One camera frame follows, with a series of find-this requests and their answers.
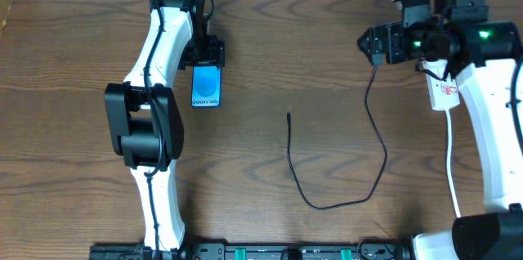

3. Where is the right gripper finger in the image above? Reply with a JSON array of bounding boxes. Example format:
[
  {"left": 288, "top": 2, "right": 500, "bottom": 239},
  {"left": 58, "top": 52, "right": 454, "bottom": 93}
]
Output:
[
  {"left": 369, "top": 50, "right": 384, "bottom": 66},
  {"left": 357, "top": 30, "right": 372, "bottom": 54}
]

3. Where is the black USB charging cable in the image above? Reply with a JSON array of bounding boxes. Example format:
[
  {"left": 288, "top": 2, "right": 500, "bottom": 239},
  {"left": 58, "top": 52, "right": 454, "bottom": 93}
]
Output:
[{"left": 286, "top": 53, "right": 388, "bottom": 211}]

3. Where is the blue Samsung Galaxy smartphone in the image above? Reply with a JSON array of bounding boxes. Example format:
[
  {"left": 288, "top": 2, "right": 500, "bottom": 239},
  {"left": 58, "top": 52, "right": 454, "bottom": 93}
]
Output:
[{"left": 191, "top": 66, "right": 221, "bottom": 108}]

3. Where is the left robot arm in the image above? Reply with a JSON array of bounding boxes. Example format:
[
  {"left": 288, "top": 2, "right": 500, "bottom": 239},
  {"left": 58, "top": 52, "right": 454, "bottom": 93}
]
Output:
[{"left": 104, "top": 0, "right": 225, "bottom": 259}]

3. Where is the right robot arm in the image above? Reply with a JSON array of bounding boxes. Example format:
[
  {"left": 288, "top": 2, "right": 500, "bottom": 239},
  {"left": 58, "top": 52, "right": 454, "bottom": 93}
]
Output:
[{"left": 357, "top": 0, "right": 522, "bottom": 259}]

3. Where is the white power strip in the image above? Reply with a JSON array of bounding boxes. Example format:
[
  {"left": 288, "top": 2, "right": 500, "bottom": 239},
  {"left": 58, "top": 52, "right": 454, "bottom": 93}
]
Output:
[{"left": 421, "top": 60, "right": 460, "bottom": 111}]

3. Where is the white power strip cord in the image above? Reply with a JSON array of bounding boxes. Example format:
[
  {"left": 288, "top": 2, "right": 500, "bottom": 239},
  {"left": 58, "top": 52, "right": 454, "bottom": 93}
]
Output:
[{"left": 444, "top": 108, "right": 463, "bottom": 219}]

